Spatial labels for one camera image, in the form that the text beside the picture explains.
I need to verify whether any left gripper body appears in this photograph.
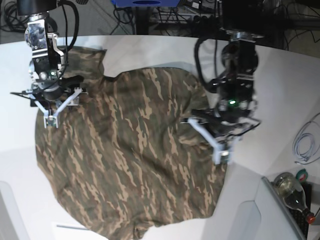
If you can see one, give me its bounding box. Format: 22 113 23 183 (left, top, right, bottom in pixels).
209 109 262 139

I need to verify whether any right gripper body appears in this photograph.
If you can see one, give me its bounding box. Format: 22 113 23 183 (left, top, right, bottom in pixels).
30 79 66 108

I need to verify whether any camouflage t-shirt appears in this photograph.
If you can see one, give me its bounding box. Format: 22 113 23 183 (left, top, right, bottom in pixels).
35 47 227 240

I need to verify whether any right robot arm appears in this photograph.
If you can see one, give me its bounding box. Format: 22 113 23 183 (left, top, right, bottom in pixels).
17 0 84 110

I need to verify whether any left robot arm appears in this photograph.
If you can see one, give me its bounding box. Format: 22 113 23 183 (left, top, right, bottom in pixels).
191 0 263 141

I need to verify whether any clear plastic bottle red cap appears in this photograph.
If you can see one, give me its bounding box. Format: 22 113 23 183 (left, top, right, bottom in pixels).
273 172 316 224

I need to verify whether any green tape roll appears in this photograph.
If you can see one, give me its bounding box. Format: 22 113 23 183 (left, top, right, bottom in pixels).
295 168 309 183

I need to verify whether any blue bin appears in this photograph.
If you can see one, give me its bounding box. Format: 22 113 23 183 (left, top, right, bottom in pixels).
111 0 181 8

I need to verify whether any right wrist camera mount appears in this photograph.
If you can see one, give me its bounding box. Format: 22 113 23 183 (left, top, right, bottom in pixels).
9 87 83 129

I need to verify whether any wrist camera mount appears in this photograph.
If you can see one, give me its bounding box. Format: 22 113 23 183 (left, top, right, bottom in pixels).
196 127 244 165
9 87 83 129

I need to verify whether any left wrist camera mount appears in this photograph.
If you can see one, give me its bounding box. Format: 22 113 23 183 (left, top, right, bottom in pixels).
196 127 244 165

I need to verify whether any white coiled cable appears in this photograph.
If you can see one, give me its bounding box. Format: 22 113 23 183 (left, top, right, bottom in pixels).
292 119 320 165

